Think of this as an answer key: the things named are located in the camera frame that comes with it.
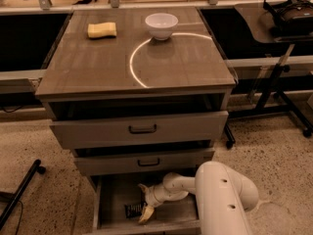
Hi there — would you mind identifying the black stand leg with wheel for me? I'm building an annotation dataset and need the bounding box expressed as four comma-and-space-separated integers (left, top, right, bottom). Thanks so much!
0, 160, 46, 229

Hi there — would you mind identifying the grey drawer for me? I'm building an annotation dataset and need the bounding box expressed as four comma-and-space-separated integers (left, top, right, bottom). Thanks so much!
74, 148, 214, 176
95, 169, 201, 235
51, 111, 228, 149

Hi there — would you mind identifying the bottom grey drawer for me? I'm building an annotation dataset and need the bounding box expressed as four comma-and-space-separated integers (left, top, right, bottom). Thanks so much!
95, 169, 201, 235

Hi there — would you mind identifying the black top drawer handle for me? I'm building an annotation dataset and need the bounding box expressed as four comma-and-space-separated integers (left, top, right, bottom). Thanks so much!
128, 124, 157, 134

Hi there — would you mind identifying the black rxbar chocolate wrapper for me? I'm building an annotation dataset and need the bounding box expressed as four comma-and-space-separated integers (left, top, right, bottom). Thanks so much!
124, 202, 146, 218

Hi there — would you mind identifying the yellow sponge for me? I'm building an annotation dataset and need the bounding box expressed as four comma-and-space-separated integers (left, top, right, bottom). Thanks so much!
87, 23, 117, 39

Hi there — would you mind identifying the black rolling side table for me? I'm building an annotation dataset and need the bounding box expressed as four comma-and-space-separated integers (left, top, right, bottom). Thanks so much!
230, 3, 313, 137

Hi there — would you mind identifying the grey drawer cabinet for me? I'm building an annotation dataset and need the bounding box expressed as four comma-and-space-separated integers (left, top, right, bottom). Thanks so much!
36, 7, 235, 235

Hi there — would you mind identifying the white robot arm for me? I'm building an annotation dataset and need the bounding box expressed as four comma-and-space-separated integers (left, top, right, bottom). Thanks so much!
139, 162, 259, 235

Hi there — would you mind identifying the black middle drawer handle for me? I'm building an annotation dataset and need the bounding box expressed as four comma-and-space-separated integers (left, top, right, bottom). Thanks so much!
137, 158, 160, 167

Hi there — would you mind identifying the black vr headset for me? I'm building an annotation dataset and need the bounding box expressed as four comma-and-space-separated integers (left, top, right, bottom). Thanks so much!
263, 0, 313, 35

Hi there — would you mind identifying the white bowl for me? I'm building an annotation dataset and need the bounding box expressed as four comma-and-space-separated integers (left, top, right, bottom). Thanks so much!
145, 13, 178, 40

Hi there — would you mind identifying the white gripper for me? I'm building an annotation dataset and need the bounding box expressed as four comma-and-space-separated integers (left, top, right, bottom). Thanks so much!
138, 184, 170, 224

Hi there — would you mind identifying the black drawer handle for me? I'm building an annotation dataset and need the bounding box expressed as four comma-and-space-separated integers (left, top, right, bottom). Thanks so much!
137, 158, 160, 167
128, 124, 157, 134

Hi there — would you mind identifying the middle grey drawer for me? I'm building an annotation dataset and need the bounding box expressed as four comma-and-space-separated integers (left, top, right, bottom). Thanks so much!
74, 148, 214, 176

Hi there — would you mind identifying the top grey drawer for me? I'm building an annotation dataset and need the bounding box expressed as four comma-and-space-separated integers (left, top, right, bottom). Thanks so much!
51, 111, 228, 149

